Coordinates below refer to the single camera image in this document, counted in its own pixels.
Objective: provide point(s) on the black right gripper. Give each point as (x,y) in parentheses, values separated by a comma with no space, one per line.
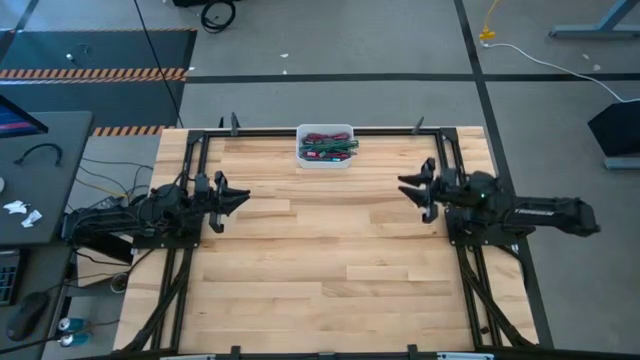
(447,187)

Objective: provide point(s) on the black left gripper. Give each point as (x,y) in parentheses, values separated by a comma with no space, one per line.
(210,195)

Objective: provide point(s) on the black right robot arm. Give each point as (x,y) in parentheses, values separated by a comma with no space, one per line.
(540,212)

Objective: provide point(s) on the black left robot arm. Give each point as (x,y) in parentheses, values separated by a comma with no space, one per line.
(115,220)

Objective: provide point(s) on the black table clamp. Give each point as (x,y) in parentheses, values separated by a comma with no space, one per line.
(234,125)
(235,352)
(417,126)
(411,351)

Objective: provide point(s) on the white plastic bin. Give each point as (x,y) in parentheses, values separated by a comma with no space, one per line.
(322,165)

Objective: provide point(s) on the white label strip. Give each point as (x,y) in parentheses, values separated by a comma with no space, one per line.
(187,357)
(465,356)

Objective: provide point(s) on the grey desk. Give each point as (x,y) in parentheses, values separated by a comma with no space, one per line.
(55,190)

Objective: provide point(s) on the black hazard striped floor mat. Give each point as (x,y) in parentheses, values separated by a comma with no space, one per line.
(100,50)

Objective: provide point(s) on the white paper scrap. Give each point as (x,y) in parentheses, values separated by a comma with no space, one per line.
(31,218)
(15,206)

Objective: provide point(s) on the blue drink can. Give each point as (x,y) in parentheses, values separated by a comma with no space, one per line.
(72,324)
(75,340)

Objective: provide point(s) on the black floor stand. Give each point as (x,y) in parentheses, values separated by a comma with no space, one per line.
(617,127)

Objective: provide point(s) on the grey blue desk leg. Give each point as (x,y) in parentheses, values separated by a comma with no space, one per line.
(590,33)

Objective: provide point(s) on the computer monitor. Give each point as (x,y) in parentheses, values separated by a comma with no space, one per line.
(15,122)

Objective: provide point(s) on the black computer mouse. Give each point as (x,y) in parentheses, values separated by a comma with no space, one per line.
(25,317)

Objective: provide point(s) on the black keyboard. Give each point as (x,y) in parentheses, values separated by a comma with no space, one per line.
(7,280)

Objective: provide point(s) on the black aluminium table frame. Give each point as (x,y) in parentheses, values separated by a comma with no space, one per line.
(380,132)

